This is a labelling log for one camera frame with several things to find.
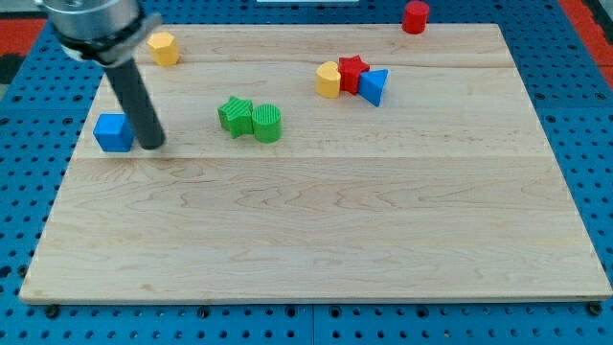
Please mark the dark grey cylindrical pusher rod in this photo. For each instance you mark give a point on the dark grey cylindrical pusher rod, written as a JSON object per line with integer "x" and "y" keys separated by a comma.
{"x": 131, "y": 92}

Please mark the wooden board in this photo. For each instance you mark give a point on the wooden board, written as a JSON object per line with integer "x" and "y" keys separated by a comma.
{"x": 448, "y": 192}

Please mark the blue triangle block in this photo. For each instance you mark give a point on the blue triangle block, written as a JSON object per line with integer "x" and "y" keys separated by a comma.
{"x": 371, "y": 85}

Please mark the blue cube block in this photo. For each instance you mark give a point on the blue cube block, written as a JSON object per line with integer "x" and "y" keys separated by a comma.
{"x": 113, "y": 132}

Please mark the yellow hexagon block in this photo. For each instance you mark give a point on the yellow hexagon block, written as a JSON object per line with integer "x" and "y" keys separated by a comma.
{"x": 163, "y": 48}

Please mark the green star block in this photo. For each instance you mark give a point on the green star block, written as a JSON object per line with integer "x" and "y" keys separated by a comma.
{"x": 236, "y": 116}

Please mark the green cylinder block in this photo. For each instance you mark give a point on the green cylinder block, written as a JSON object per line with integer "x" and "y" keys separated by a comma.
{"x": 267, "y": 123}

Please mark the yellow heart block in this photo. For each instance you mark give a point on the yellow heart block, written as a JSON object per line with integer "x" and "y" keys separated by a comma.
{"x": 327, "y": 80}

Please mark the red star block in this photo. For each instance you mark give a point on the red star block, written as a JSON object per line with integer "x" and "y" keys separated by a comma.
{"x": 350, "y": 69}

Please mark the red cylinder block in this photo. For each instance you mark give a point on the red cylinder block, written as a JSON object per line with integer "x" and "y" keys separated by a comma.
{"x": 415, "y": 16}

